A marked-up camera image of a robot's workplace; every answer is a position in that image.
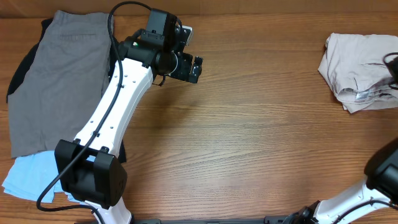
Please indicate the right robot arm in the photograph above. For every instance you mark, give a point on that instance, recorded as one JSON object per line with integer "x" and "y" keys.
{"x": 377, "y": 190}

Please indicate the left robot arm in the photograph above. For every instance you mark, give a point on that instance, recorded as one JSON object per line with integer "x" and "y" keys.
{"x": 89, "y": 165}

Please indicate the beige khaki shorts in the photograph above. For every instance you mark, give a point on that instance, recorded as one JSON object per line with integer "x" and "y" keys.
{"x": 353, "y": 68}

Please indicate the light blue shorts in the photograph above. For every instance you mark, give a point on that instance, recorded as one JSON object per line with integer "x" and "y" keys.
{"x": 30, "y": 175}

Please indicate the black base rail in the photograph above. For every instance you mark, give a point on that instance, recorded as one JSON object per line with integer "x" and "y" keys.
{"x": 265, "y": 220}

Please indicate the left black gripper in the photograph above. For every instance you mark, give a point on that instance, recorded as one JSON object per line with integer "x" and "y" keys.
{"x": 183, "y": 72}

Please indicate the grey shorts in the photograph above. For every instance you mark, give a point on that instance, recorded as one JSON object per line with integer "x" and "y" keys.
{"x": 64, "y": 84}

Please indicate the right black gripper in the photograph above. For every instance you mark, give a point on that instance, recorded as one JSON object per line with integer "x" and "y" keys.
{"x": 392, "y": 67}

